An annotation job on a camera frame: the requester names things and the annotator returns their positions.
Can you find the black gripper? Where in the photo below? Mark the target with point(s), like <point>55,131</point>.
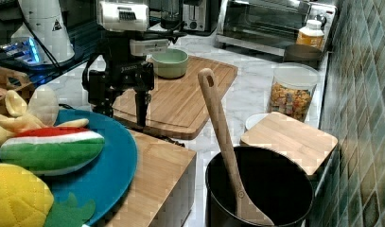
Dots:
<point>111,70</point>

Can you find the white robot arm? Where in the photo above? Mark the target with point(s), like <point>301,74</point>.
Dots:
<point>43,30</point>

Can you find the wooden drawer box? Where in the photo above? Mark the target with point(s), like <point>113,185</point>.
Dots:
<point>163,188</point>

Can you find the wooden cutting board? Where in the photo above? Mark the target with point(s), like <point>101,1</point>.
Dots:
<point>177,108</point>

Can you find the green ceramic bowl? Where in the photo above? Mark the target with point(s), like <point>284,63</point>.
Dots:
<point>170,64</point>

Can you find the plush peeled banana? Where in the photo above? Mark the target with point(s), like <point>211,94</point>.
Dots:
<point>40,112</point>

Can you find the blue plate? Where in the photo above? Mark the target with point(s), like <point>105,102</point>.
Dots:
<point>108,176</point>

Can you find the plush watermelon slice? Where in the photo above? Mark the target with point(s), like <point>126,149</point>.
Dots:
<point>52,151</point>

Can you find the black slot toaster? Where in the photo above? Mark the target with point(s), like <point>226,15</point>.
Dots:
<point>200,16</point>

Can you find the white small plate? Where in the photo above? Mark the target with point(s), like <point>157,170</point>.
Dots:
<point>253,120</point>

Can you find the plush yellow pineapple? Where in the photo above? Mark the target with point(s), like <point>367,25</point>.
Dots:
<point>27,201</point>

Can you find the silver toaster oven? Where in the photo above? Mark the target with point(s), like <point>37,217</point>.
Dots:
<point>271,25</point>

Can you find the wooden spoon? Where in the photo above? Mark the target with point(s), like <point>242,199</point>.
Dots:
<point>245,208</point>

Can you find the clear cereal jar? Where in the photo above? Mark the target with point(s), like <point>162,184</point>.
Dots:
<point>292,89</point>

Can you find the white capped supplement bottle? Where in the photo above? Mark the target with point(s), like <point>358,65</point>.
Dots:
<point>311,34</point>

